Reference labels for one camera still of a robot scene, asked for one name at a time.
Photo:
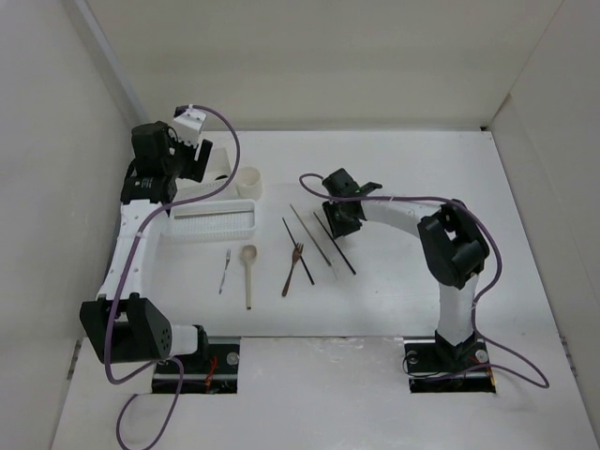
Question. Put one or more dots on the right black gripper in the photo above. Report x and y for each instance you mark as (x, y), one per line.
(337, 230)

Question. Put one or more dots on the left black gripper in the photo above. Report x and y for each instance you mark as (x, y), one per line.
(195, 163)

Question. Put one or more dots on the black chopstick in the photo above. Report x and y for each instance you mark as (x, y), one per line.
(302, 261)
(335, 244)

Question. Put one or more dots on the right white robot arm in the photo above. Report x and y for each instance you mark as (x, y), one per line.
(454, 250)

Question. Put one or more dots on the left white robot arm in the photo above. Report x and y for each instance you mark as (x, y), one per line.
(122, 323)

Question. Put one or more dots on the white rectangular box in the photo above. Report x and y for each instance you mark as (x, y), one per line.
(219, 163)

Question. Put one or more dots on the silver metal chopstick left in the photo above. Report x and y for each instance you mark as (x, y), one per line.
(311, 236)

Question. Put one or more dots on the brown wooden fork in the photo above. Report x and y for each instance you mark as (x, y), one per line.
(296, 257)

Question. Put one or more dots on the black chopstick under fork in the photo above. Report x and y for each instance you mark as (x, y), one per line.
(302, 261)

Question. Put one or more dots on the white perforated basket tray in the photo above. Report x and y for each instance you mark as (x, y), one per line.
(217, 221)

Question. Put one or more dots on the white round cup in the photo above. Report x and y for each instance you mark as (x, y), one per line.
(248, 182)

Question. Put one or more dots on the beige wooden spoon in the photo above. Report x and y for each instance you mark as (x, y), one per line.
(248, 257)

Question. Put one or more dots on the small silver fork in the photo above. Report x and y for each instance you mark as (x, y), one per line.
(225, 269)

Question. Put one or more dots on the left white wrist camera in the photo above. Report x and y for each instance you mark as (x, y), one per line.
(188, 123)

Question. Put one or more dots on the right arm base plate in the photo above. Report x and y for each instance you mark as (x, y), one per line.
(435, 367)

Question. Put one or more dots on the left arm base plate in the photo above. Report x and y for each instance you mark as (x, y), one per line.
(213, 374)

